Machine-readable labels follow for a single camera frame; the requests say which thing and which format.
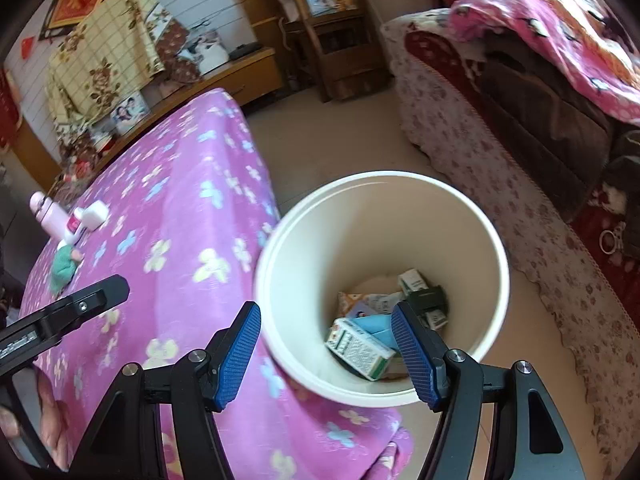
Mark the pink patterned blanket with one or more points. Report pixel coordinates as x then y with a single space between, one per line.
540 25

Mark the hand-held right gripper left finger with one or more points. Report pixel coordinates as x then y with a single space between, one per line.
237 355

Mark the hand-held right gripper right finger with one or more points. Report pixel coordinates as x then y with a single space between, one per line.
415 355

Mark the pink water bottle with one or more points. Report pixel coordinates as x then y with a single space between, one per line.
47 212

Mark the sofa with floral cover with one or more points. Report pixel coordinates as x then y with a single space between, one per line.
500 185

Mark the brown patterned cloth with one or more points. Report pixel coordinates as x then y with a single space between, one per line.
175 50

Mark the white bucket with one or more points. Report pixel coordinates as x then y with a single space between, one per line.
450 240

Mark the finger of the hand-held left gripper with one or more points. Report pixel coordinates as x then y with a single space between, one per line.
95 300

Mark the white carton with green print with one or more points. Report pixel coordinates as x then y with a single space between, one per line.
411 282

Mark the white sponge block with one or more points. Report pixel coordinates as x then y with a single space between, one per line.
94 215

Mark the framed couple photo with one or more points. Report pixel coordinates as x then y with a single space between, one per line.
130 112

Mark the green white medicine box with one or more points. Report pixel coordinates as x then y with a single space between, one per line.
360 352

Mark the person's left hand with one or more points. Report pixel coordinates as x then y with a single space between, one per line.
56 425

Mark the wooden chair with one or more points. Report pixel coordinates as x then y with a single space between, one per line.
330 50

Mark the red fringed wall hanging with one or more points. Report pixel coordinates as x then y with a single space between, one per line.
9 110

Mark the light blue packet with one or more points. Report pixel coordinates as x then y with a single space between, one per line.
377 325

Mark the flat black device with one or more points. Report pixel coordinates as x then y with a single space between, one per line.
245 50

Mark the red white pot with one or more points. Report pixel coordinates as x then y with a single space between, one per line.
100 141

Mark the dark brown cushion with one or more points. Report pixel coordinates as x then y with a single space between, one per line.
545 125

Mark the orange snack packet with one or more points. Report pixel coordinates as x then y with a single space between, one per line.
357 305

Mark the unframed portrait picture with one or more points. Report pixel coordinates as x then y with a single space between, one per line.
210 52

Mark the wooden cabinet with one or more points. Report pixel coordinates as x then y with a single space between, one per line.
245 75

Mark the beige floral hanging cloth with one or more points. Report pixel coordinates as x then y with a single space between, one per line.
100 60

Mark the teal plush toy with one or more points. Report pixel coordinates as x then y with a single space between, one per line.
64 270

